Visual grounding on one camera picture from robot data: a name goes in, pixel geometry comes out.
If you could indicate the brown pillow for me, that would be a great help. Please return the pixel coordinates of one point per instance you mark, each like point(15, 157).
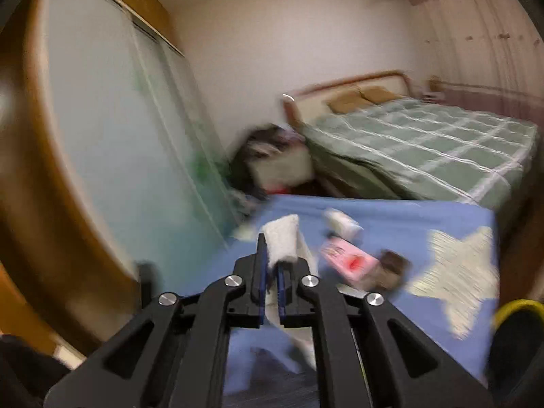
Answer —
point(346, 103)
point(378, 94)

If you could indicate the small brown block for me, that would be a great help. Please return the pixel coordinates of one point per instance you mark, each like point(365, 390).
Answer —
point(389, 272)

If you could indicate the wooden glass-door wardrobe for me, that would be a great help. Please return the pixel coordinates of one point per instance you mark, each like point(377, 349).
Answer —
point(85, 136)

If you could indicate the white paper towel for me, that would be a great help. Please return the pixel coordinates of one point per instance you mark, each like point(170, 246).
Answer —
point(282, 236)

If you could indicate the pink dotted curtain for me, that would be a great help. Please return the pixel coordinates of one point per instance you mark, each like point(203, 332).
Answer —
point(467, 51)

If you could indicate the white paper scrap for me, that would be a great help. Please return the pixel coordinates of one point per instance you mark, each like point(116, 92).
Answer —
point(244, 232)

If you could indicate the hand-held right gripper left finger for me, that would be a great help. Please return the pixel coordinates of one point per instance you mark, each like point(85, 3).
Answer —
point(262, 272)

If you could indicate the blue star blanket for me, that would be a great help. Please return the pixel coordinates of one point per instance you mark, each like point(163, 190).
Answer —
point(403, 229)

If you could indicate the small bedside table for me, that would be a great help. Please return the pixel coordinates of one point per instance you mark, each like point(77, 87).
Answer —
point(434, 89)

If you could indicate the dark bag by bed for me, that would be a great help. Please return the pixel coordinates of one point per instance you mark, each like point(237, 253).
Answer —
point(272, 161)

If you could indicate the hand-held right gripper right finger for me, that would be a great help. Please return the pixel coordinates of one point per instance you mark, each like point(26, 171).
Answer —
point(280, 293)

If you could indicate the bed with green quilt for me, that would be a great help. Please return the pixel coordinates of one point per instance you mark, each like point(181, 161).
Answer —
point(425, 144)

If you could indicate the wooden bed headboard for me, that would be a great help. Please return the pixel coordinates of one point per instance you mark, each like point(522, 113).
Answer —
point(312, 98)

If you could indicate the yellow-rimmed blue waste bin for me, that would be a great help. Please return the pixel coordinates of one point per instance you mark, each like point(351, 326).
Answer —
point(516, 307)

